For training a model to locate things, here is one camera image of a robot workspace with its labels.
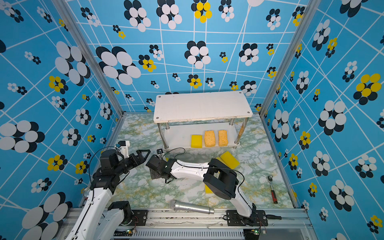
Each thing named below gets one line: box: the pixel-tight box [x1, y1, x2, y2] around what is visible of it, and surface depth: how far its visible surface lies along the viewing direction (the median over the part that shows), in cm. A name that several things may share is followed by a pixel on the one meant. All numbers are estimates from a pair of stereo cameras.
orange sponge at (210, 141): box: [204, 130, 216, 148], surface depth 96 cm
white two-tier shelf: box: [153, 91, 253, 150], surface depth 81 cm
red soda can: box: [83, 186, 91, 201], surface depth 73 cm
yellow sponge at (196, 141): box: [190, 134, 203, 149], surface depth 96 cm
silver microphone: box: [169, 199, 215, 215], surface depth 76 cm
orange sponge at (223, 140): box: [218, 130, 229, 147], surface depth 96 cm
